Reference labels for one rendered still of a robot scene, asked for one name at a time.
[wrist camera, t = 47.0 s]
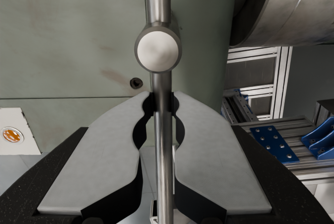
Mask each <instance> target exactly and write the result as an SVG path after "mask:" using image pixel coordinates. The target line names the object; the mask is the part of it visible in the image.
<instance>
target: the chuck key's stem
mask: <svg viewBox="0 0 334 224"><path fill-rule="evenodd" d="M134 53H135V57H136V60H137V62H138V63H139V65H140V66H141V67H142V68H144V69H145V70H147V71H149V72H151V73H154V74H164V73H167V72H169V71H171V70H173V69H174V68H175V67H176V66H177V65H178V63H179V61H180V59H181V56H182V45H181V39H180V33H179V27H178V22H177V20H176V18H175V17H174V16H173V15H172V10H171V24H170V23H167V22H159V21H158V22H152V23H149V24H148V22H147V24H146V25H145V27H144V28H143V30H142V31H141V33H140V34H139V36H138V37H137V39H136V42H135V46H134Z"/></svg>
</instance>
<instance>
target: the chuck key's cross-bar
mask: <svg viewBox="0 0 334 224"><path fill-rule="evenodd" d="M147 14H148V24H149V23H152V22H158V21H159V22H167V23H170V24H171V0H147ZM151 75H152V91H153V102H154V129H155V158H156V187H157V216H158V224H173V161H172V115H171V92H172V74H171V71H169V72H167V73H164V74H154V73H151Z"/></svg>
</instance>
